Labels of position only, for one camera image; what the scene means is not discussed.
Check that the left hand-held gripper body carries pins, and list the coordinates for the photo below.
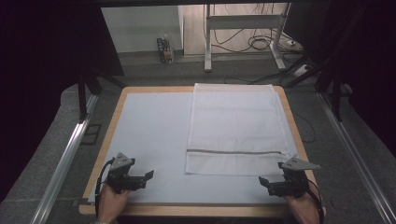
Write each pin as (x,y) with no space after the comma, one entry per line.
(120,175)

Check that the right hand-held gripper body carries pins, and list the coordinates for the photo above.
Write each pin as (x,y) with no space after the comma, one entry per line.
(294,182)

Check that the white cloth with grey stripe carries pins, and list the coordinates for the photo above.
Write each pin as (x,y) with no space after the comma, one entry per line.
(236,130)

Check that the person's right hand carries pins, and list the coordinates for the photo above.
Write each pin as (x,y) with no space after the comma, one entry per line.
(299,205)

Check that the person's left hand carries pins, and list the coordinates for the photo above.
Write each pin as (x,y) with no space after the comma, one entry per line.
(111,200)

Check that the wooden table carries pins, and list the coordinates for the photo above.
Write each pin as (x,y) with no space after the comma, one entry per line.
(102,146)

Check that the white table mat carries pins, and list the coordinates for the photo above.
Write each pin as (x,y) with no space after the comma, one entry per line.
(149,133)

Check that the black metal stand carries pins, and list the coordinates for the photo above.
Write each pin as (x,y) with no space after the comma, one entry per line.
(82,99)
(336,99)

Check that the white power strip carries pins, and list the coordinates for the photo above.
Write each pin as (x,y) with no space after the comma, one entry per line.
(301,70)

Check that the colourful printed box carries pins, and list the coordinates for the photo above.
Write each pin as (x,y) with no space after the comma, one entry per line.
(165,49)

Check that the black curtain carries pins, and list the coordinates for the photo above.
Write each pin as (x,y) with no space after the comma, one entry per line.
(367,62)
(46,62)

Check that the white cabinet panel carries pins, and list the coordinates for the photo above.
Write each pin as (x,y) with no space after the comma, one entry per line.
(140,28)

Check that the black rectangular floor frame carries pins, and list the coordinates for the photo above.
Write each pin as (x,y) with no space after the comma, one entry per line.
(91,133)

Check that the aluminium frame rail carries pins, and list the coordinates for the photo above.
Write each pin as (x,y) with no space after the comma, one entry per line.
(62,165)
(355,155)

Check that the white desk frame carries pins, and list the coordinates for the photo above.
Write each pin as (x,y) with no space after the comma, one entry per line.
(208,37)

